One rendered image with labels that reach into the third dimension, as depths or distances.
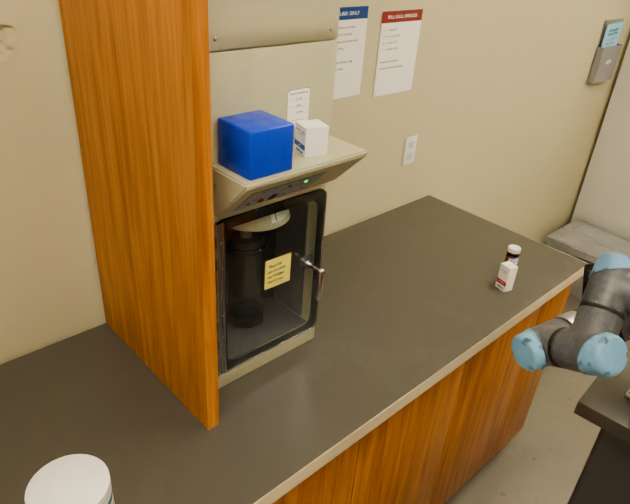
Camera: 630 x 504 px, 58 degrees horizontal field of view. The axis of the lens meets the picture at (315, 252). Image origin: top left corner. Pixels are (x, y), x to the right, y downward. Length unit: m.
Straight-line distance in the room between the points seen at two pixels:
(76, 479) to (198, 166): 0.56
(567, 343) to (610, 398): 0.55
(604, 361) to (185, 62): 0.83
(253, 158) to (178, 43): 0.22
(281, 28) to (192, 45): 0.26
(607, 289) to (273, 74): 0.72
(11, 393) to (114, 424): 0.27
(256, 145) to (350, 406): 0.68
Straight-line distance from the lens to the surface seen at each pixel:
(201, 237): 1.03
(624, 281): 1.12
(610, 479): 1.77
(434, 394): 1.67
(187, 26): 0.93
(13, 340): 1.62
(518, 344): 1.16
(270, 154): 1.04
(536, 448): 2.80
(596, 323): 1.10
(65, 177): 1.47
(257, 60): 1.11
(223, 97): 1.08
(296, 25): 1.16
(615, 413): 1.60
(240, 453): 1.29
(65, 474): 1.11
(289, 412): 1.37
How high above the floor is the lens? 1.92
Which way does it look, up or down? 30 degrees down
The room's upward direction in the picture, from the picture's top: 4 degrees clockwise
